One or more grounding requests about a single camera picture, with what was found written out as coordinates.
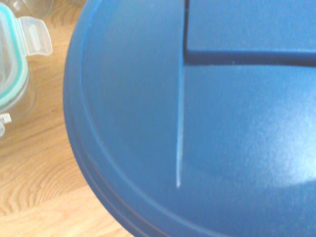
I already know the glass container with teal lid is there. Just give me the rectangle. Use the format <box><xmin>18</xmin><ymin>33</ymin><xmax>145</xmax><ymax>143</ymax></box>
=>
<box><xmin>0</xmin><ymin>2</ymin><xmax>54</xmax><ymax>139</ymax></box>

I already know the clear pitcher with blue lid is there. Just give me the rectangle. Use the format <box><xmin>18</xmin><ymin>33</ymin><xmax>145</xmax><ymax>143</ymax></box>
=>
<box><xmin>62</xmin><ymin>0</ymin><xmax>316</xmax><ymax>237</ymax></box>

